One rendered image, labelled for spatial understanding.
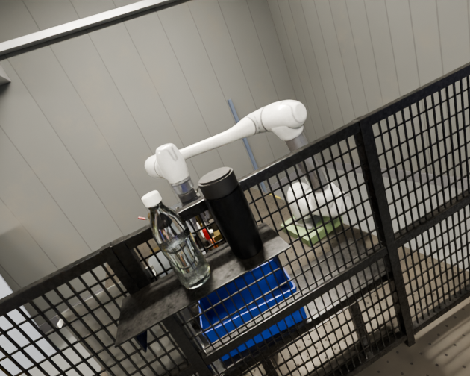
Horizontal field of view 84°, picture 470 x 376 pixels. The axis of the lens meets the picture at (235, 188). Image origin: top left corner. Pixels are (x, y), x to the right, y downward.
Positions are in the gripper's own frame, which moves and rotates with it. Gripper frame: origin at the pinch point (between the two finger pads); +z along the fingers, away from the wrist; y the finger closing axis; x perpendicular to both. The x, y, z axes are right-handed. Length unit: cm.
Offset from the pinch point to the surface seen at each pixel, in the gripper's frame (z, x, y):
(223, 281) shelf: -21, 70, 0
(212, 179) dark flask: -40, 67, -6
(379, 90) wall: 7, -130, -229
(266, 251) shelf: -22, 68, -10
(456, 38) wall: -23, -58, -239
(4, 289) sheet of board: 44, -169, 203
